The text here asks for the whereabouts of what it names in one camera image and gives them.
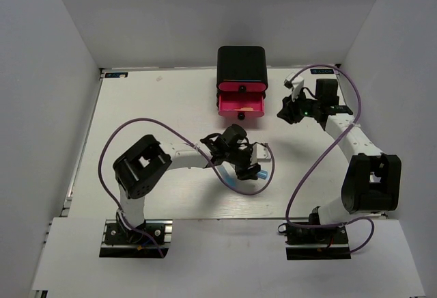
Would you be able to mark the right logo sticker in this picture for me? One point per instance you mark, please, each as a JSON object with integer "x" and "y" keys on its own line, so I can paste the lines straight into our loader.
{"x": 322, "y": 71}

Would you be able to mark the blue highlighter clear cap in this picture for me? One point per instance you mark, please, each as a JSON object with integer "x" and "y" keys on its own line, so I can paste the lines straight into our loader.
{"x": 226, "y": 176}

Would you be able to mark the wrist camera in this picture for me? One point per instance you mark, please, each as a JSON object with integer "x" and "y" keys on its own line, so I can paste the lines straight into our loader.
{"x": 294, "y": 83}
{"x": 260, "y": 153}

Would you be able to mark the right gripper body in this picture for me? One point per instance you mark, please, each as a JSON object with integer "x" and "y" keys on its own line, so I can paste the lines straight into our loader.
{"x": 305, "y": 106}

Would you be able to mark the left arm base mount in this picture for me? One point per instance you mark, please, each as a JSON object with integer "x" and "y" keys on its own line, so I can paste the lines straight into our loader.
{"x": 118, "y": 244}

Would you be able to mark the left logo sticker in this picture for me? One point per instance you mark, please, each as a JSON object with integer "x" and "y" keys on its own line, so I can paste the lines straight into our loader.
{"x": 115, "y": 75}

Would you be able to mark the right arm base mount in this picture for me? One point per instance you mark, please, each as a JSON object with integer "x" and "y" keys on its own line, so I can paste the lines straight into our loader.
{"x": 315, "y": 244}

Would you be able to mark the logo sticker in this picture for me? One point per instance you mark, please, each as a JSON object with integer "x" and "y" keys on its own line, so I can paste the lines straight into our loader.
{"x": 322, "y": 71}
{"x": 115, "y": 75}

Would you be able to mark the black drawer cabinet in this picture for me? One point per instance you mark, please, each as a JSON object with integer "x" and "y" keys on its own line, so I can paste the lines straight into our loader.
{"x": 241, "y": 63}

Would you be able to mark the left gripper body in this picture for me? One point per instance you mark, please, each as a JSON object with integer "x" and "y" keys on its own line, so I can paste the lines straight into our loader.
{"x": 241, "y": 158}

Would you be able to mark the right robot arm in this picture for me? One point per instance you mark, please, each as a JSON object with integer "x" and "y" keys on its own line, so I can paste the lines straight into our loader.
{"x": 372, "y": 180}

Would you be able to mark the pink drawer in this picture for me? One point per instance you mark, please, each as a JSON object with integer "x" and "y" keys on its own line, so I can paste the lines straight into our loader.
{"x": 242, "y": 86}
{"x": 230, "y": 102}

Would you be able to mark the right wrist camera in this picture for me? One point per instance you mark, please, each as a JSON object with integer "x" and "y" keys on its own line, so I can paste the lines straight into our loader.
{"x": 294, "y": 83}

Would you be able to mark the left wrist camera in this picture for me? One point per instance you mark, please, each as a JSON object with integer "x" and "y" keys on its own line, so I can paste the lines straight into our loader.
{"x": 260, "y": 153}

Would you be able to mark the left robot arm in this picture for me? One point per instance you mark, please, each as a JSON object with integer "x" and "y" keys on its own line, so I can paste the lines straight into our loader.
{"x": 140, "y": 168}

